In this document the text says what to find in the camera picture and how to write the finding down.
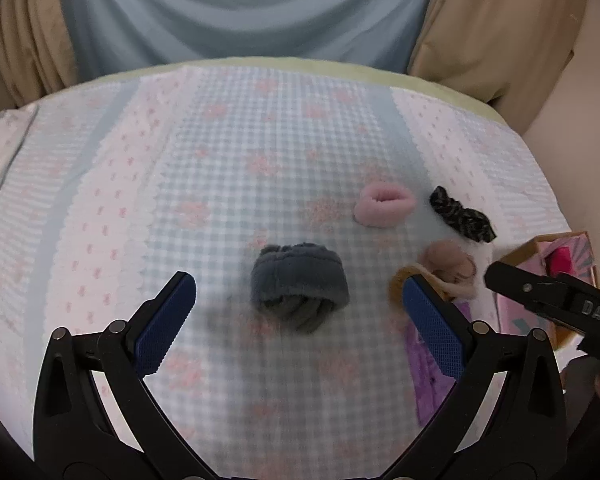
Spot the pink printed cardboard box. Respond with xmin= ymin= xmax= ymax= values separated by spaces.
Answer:
xmin=494 ymin=231 xmax=600 ymax=352

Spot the grey-blue curtain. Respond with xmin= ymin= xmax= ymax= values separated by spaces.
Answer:
xmin=54 ymin=0 xmax=441 ymax=77

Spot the pale green mattress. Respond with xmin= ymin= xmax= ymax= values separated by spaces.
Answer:
xmin=87 ymin=56 xmax=506 ymax=123

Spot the grey sock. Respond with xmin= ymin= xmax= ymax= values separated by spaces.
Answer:
xmin=250 ymin=242 xmax=349 ymax=334

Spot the black patterned scrunchie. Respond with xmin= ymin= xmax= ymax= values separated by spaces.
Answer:
xmin=428 ymin=185 xmax=498 ymax=244

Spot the mustard brown rolled sock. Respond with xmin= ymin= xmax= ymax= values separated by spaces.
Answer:
xmin=389 ymin=264 xmax=423 ymax=307

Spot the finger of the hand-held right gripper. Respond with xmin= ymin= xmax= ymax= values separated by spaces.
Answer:
xmin=484 ymin=260 xmax=581 ymax=333

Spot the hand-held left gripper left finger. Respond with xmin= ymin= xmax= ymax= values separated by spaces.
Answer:
xmin=32 ymin=271 xmax=216 ymax=480

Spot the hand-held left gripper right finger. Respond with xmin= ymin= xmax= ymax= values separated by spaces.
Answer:
xmin=382 ymin=275 xmax=568 ymax=480

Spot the beige curtain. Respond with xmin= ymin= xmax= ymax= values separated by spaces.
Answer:
xmin=0 ymin=0 xmax=78 ymax=111
xmin=407 ymin=0 xmax=592 ymax=111

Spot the checkered floral bed sheet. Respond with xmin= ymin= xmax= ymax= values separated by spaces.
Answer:
xmin=0 ymin=64 xmax=571 ymax=478

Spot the purple cloth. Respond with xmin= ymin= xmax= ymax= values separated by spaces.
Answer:
xmin=404 ymin=327 xmax=462 ymax=423

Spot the pink rolled sock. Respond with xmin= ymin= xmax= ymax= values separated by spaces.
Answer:
xmin=354 ymin=182 xmax=417 ymax=229

